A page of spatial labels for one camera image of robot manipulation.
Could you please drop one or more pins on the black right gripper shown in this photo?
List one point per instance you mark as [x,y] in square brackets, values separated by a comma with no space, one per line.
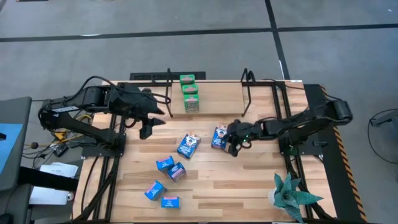
[245,132]

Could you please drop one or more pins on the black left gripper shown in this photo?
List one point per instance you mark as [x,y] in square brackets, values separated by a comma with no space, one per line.
[140,102]

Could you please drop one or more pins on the blue Frosted Flakes cereal box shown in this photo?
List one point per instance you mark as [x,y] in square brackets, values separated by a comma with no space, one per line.
[176,171]
[218,138]
[188,145]

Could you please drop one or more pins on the blue Rice Krispies cereal box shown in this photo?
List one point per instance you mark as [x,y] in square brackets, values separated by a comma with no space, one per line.
[170,202]
[165,163]
[155,190]

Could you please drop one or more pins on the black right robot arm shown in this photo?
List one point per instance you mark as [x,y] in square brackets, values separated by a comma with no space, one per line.
[311,119]

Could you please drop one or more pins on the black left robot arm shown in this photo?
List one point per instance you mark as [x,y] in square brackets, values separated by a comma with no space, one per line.
[77,99]

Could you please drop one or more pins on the wooden shelf black metal legs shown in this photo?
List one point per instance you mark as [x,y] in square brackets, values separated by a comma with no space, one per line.
[224,99]

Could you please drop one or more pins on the teal artificial plant white pot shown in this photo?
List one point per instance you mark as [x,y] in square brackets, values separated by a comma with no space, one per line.
[287,197]

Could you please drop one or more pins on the black power adapter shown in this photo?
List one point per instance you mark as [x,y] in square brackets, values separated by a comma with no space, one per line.
[60,151]

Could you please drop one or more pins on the black mat hazard stripe edge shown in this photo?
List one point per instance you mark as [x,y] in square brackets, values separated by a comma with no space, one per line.
[329,174]

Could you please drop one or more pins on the white paper sheet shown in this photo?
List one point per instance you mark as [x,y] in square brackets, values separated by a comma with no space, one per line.
[46,196]
[59,170]

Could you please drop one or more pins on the small white round object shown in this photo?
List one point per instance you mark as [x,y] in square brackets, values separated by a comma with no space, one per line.
[71,196]

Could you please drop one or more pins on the black round plug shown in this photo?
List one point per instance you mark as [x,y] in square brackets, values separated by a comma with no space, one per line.
[34,145]

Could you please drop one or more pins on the grey chair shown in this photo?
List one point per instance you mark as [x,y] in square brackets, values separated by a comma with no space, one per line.
[15,112]

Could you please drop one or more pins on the blue pad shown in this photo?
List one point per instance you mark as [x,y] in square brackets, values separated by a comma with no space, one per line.
[9,143]

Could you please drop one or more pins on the grey floor object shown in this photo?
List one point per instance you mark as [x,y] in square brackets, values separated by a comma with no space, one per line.
[387,118]

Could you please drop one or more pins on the black metal table frame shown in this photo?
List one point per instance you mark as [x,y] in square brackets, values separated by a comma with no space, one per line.
[93,152]

